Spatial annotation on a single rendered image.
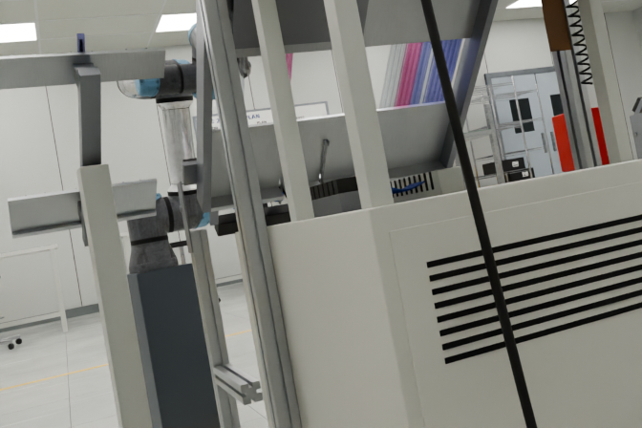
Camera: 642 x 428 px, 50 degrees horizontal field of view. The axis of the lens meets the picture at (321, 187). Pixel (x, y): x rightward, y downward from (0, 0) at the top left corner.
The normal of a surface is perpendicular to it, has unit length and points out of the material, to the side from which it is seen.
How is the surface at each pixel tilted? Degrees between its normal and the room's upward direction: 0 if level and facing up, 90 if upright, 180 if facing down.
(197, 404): 90
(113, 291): 90
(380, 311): 90
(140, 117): 90
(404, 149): 133
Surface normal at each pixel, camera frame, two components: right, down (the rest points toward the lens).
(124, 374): 0.43, -0.11
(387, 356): -0.92, 0.15
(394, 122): 0.38, 0.59
